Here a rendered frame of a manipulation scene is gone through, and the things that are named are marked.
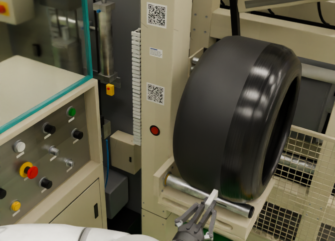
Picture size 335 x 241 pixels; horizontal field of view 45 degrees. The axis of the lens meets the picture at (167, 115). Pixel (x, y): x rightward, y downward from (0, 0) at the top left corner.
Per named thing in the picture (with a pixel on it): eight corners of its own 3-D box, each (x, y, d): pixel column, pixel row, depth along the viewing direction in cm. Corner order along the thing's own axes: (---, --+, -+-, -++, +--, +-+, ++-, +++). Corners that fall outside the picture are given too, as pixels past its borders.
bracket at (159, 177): (152, 194, 156) (152, 174, 150) (197, 142, 185) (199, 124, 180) (160, 197, 154) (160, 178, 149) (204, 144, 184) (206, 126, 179)
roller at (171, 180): (168, 180, 159) (162, 186, 156) (169, 170, 157) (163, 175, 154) (253, 214, 145) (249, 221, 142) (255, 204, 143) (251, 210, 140)
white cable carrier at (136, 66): (133, 143, 166) (130, 31, 141) (139, 137, 170) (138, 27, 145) (142, 146, 165) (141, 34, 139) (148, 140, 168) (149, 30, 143)
